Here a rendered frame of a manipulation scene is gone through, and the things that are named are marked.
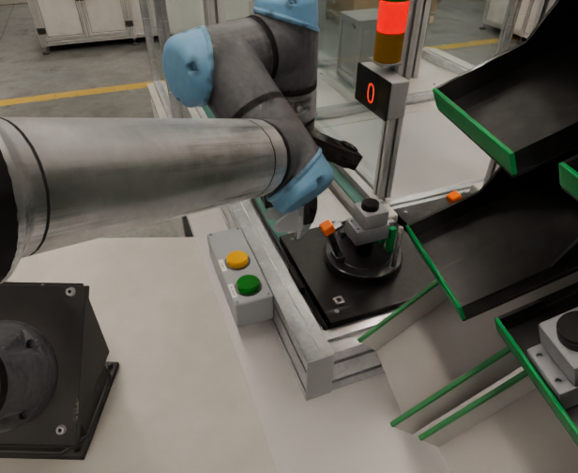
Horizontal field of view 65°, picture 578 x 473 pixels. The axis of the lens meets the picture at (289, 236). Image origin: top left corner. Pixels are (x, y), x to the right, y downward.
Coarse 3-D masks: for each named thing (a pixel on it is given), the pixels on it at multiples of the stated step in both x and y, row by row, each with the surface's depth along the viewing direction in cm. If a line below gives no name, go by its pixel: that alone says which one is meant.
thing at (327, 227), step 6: (324, 222) 76; (330, 222) 76; (336, 222) 77; (324, 228) 75; (330, 228) 75; (336, 228) 76; (324, 234) 76; (330, 234) 76; (330, 240) 77; (336, 240) 78; (336, 246) 79; (336, 252) 80
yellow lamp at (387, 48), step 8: (376, 32) 80; (376, 40) 81; (384, 40) 79; (392, 40) 79; (400, 40) 79; (376, 48) 81; (384, 48) 80; (392, 48) 80; (400, 48) 80; (376, 56) 82; (384, 56) 81; (392, 56) 81; (400, 56) 82
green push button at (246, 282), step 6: (246, 276) 80; (252, 276) 80; (240, 282) 79; (246, 282) 79; (252, 282) 79; (258, 282) 79; (240, 288) 78; (246, 288) 78; (252, 288) 78; (258, 288) 79
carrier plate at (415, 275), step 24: (288, 240) 88; (312, 240) 88; (408, 240) 88; (312, 264) 83; (408, 264) 83; (312, 288) 78; (336, 288) 78; (360, 288) 78; (384, 288) 78; (408, 288) 78; (336, 312) 74; (360, 312) 74; (384, 312) 75
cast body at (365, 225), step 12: (360, 204) 78; (372, 204) 76; (360, 216) 77; (372, 216) 75; (384, 216) 76; (348, 228) 79; (360, 228) 77; (372, 228) 77; (384, 228) 78; (360, 240) 78; (372, 240) 79
